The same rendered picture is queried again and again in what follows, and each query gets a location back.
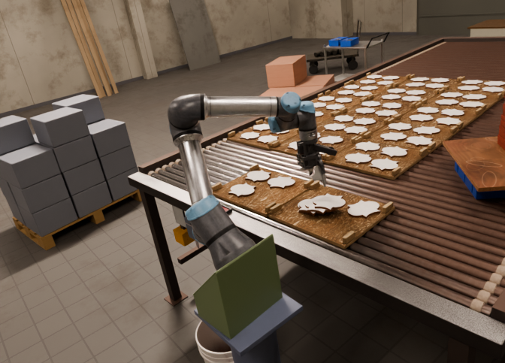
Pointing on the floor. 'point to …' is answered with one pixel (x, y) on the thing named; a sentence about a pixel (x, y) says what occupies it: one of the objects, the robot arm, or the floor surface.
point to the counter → (488, 28)
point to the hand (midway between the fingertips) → (319, 181)
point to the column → (261, 334)
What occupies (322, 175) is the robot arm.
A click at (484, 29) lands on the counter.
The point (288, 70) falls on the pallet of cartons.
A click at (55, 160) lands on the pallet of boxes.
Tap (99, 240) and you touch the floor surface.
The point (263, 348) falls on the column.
